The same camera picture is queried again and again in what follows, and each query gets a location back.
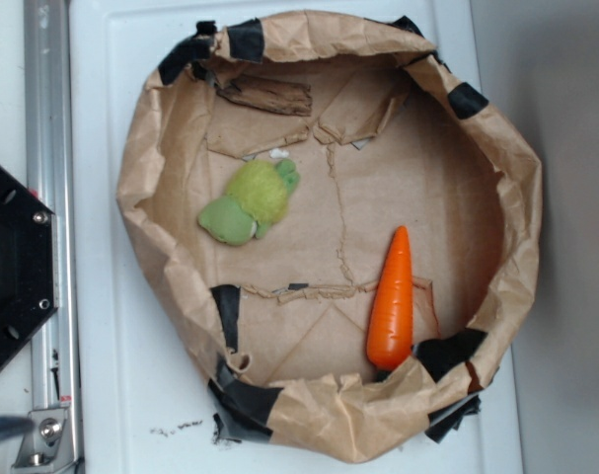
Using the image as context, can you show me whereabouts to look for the orange plastic carrot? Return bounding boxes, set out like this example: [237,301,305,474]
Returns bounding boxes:
[366,226,413,371]

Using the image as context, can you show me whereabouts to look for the brown paper bag bin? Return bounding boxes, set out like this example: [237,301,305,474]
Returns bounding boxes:
[116,11,543,463]

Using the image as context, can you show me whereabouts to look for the green plush toy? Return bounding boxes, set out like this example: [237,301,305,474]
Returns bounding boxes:
[197,159,300,246]

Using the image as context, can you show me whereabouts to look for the brown wood bark piece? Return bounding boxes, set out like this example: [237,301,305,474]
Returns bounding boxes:
[216,75,313,117]

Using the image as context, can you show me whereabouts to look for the white plastic tray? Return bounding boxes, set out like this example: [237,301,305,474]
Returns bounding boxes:
[69,1,523,473]

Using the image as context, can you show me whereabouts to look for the aluminium extrusion rail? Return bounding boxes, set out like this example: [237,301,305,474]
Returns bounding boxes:
[24,1,85,473]

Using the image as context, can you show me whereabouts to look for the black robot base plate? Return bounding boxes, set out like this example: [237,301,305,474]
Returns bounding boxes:
[0,165,57,372]

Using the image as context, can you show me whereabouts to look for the metal corner bracket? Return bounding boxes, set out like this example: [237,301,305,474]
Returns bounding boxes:
[11,408,74,473]

